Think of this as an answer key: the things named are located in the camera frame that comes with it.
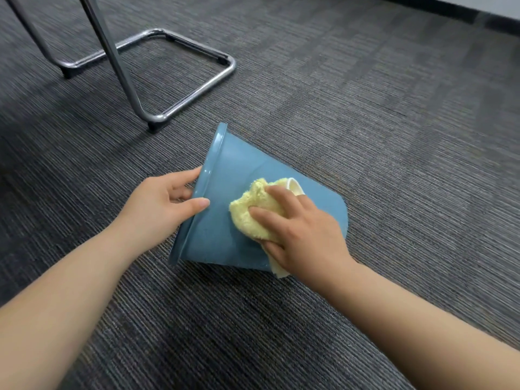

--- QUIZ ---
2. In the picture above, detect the person's left hand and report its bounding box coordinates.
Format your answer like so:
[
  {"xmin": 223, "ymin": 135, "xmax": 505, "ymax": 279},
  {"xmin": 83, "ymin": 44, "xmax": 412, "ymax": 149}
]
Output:
[{"xmin": 118, "ymin": 166, "xmax": 211, "ymax": 252}]

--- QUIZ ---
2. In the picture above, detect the person's right hand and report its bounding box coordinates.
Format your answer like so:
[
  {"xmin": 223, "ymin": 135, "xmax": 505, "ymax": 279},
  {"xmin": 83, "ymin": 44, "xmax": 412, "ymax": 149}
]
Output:
[{"xmin": 248, "ymin": 184, "xmax": 356, "ymax": 289}]

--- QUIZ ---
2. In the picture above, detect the yellow microfibre cloth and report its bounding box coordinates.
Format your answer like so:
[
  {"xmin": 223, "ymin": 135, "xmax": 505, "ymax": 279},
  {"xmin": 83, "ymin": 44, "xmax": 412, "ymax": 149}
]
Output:
[{"xmin": 229, "ymin": 177, "xmax": 306, "ymax": 280}]

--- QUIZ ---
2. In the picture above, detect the blue plastic bucket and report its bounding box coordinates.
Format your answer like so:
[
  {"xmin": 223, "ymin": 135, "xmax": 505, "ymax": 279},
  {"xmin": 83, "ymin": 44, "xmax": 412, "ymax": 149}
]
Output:
[{"xmin": 168, "ymin": 122, "xmax": 349, "ymax": 275}]

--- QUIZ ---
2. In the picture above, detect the person's left forearm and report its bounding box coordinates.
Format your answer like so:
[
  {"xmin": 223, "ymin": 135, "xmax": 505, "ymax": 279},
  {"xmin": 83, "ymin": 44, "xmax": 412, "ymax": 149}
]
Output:
[{"xmin": 0, "ymin": 227, "xmax": 139, "ymax": 390}]

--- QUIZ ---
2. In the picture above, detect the person's right forearm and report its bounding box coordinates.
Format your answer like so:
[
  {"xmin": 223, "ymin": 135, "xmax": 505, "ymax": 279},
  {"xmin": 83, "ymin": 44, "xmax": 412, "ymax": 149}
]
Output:
[{"xmin": 324, "ymin": 259, "xmax": 520, "ymax": 390}]

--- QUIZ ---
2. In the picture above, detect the black mesh chair chrome frame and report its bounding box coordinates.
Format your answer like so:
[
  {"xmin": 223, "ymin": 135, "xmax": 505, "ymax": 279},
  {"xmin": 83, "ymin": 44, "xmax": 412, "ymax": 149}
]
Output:
[{"xmin": 2, "ymin": 0, "xmax": 237, "ymax": 133}]

